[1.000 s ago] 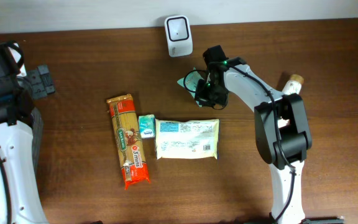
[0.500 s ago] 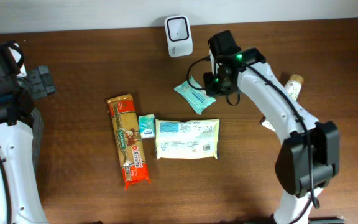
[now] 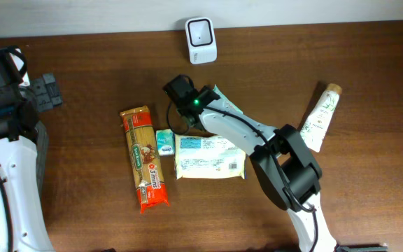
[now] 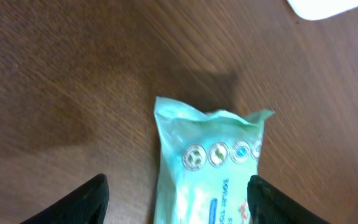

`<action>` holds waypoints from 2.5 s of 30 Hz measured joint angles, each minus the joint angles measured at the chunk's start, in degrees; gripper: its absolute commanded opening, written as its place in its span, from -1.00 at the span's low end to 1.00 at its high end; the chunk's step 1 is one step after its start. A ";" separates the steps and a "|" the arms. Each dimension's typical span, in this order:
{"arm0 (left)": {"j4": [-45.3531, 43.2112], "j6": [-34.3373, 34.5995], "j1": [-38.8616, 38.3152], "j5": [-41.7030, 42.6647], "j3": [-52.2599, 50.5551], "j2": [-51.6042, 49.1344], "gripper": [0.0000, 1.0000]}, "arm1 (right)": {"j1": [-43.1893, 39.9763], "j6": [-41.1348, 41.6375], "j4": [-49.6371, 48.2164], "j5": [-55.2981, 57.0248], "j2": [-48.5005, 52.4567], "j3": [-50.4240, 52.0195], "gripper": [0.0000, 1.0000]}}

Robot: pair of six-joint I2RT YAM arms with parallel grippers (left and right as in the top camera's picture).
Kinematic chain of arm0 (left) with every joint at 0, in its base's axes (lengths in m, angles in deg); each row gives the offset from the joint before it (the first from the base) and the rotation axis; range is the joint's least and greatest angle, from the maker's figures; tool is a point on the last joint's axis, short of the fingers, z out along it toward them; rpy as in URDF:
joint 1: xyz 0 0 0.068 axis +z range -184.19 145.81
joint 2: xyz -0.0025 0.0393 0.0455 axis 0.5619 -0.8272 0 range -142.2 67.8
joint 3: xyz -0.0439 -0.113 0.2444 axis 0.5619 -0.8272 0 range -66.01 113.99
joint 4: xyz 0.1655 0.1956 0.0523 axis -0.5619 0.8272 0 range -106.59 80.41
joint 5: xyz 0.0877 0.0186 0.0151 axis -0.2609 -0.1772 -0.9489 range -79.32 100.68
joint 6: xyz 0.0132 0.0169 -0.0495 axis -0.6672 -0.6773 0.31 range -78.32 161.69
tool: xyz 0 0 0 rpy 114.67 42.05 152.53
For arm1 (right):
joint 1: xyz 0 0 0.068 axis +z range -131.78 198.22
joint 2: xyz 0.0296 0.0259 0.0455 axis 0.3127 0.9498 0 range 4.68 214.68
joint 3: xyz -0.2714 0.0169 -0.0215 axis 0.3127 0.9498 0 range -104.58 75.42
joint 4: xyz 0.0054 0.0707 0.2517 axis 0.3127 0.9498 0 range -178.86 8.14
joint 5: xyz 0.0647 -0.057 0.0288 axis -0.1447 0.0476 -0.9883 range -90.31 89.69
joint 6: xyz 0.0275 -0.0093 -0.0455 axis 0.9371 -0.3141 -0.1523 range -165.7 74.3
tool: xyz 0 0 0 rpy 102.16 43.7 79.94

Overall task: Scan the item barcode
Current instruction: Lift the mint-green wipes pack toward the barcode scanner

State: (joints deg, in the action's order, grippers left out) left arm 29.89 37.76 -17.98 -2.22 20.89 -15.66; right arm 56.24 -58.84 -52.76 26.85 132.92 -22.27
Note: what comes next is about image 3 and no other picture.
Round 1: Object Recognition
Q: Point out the orange spaghetti package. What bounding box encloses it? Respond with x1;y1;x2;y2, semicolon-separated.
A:
120;106;169;213

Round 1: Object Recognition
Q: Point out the pale yellow snack package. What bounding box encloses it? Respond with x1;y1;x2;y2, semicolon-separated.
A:
174;135;246;179

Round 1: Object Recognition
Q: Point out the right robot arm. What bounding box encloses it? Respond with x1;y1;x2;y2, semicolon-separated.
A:
163;75;339;251

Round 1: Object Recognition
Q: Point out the white barcode scanner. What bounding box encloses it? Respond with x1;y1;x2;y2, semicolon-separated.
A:
185;17;218;64

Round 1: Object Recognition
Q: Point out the white cream tube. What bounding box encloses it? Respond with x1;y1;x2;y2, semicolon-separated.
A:
300;83;342;153

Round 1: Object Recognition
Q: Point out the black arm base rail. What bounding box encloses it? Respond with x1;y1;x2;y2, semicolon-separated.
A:
335;245;388;252

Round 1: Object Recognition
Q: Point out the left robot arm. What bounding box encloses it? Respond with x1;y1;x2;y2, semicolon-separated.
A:
0;45;63;252

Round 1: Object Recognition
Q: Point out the grey plastic mesh basket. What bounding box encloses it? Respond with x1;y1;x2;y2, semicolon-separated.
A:
36;121;49;195

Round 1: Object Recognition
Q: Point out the small teal tissue pack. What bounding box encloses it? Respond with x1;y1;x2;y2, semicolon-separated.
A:
155;129;175;156

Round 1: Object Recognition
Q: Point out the teal wet wipes pack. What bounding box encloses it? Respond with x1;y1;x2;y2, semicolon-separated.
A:
213;85;243;113

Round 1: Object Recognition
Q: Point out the black camera cable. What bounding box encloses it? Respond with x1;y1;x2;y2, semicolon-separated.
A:
166;75;320;252

